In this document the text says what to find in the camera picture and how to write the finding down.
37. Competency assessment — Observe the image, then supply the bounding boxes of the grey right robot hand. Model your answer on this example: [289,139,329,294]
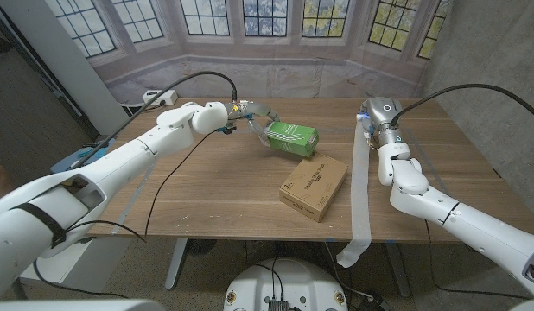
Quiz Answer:
[357,96,404,147]

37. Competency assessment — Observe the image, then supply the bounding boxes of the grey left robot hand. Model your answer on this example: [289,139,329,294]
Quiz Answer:
[226,99,282,148]

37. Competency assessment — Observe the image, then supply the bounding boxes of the green straw box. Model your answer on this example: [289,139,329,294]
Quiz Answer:
[264,121,320,158]

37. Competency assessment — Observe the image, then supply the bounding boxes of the brown cardboard box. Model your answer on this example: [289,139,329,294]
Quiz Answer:
[278,151,349,224]

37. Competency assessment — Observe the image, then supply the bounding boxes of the printed window backdrop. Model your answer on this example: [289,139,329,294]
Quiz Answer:
[44,0,452,105]

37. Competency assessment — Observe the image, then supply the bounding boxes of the white power strip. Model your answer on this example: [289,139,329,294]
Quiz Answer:
[142,89,179,106]

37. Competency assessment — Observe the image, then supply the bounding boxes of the black round fan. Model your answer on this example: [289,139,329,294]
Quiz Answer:
[185,238,219,257]

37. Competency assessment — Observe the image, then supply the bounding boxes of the grey table leg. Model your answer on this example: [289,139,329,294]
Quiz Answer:
[383,242,411,298]
[164,238,188,290]

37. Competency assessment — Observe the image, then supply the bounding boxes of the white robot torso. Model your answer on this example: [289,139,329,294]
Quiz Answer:
[223,257,349,311]

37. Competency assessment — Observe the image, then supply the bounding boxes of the blue stool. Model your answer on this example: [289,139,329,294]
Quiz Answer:
[50,144,115,174]

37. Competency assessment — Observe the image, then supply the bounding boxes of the white floor platform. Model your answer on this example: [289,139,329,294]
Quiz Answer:
[18,236,134,295]

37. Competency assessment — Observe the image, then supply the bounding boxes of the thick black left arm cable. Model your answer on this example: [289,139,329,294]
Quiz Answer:
[72,70,238,169]

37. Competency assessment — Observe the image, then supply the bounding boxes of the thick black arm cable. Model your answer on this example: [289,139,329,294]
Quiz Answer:
[390,83,534,126]
[72,70,238,169]

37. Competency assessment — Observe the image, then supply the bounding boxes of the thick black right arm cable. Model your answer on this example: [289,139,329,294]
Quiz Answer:
[390,83,534,126]

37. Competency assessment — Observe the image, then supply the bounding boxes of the black power cord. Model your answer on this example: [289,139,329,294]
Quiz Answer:
[137,99,167,114]

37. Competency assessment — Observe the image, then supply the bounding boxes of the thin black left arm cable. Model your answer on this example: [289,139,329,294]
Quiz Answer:
[66,129,219,243]

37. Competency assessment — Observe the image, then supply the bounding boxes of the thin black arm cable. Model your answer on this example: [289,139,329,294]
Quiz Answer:
[66,129,219,243]
[423,219,534,301]

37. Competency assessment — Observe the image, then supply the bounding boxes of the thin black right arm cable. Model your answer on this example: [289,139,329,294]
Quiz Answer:
[423,219,534,301]

